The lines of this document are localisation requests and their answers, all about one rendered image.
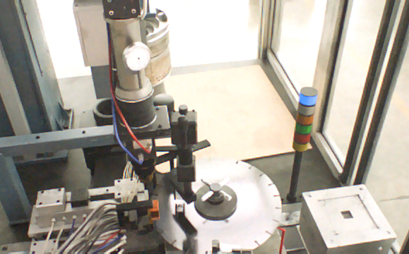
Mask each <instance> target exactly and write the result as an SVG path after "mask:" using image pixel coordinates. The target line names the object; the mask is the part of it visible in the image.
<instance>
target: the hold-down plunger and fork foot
mask: <svg viewBox="0 0 409 254"><path fill-rule="evenodd" d="M170 183H171V184H172V186H173V187H174V188H173V191H174V200H176V199H177V192H178V194H180V195H181V197H182V200H184V201H185V202H186V203H187V204H188V205H189V204H191V203H193V202H195V201H196V194H195V192H193V191H192V184H191V182H188V183H186V182H178V181H177V175H176V176H171V177H170Z"/></svg>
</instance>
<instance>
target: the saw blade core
mask: <svg viewBox="0 0 409 254"><path fill-rule="evenodd" d="M235 163H237V164H235ZM250 167H251V165H250V164H247V163H245V162H242V161H238V162H237V160H236V159H230V158H226V157H224V161H223V157H209V161H208V158H207V157H204V158H200V159H196V181H195V182H191V184H192V191H193V192H196V191H197V190H198V189H199V188H200V187H201V186H203V185H205V184H204V183H203V182H201V178H204V179H205V180H207V181H209V182H210V183H220V182H222V181H223V180H224V179H226V178H227V177H229V178H230V180H229V181H228V182H227V183H226V185H228V186H229V187H231V188H232V189H233V190H234V191H235V193H236V194H237V207H236V209H235V211H234V212H233V213H232V214H231V215H230V216H228V217H225V218H222V219H209V218H207V217H204V216H202V215H201V214H199V213H198V212H197V211H196V209H195V207H194V203H191V204H189V205H188V204H187V203H186V202H185V201H184V200H177V199H176V200H174V191H173V188H174V187H173V186H172V184H171V183H170V177H171V176H170V175H172V176H176V175H177V168H176V167H175V168H174V169H173V170H171V171H170V172H168V174H166V175H165V176H163V177H162V178H161V179H160V180H159V182H158V184H157V185H156V187H155V188H154V190H153V193H152V195H151V199H152V200H158V209H159V210H158V211H154V212H150V215H151V219H152V220H154V221H153V223H154V225H155V228H156V229H157V230H158V232H159V234H160V233H161V232H162V233H161V234H160V235H161V236H162V237H163V238H164V239H165V240H166V241H167V242H168V243H170V244H171V245H173V246H174V247H175V248H177V249H179V250H181V251H183V252H185V253H187V251H188V249H189V248H190V250H189V252H188V254H206V252H208V253H207V254H210V250H211V253H212V240H219V241H220V242H221V243H223V244H230V245H236V246H240V247H241V248H245V249H252V250H254V249H256V248H258V247H259V246H260V245H262V244H263V243H265V242H266V241H267V240H268V239H269V238H270V237H271V234H273V232H274V231H275V228H276V227H277V225H278V222H279V220H280V215H281V201H280V196H277V195H279V193H278V191H277V189H276V187H275V185H274V184H272V183H273V182H272V180H271V179H270V178H269V177H268V176H267V175H265V174H264V173H263V172H262V171H260V170H258V169H257V168H256V167H253V166H252V167H251V168H250ZM249 168H250V169H249ZM261 175H263V176H261ZM162 184H163V185H162ZM269 185H270V186H269ZM273 196H275V197H273ZM275 208H278V209H275ZM155 219H156V220H155ZM273 219H274V220H275V221H273ZM164 230H165V231H164ZM266 231H267V232H268V233H266ZM269 233H270V234H269ZM174 241H177V242H175V243H174ZM255 241H256V242H257V243H255Z"/></svg>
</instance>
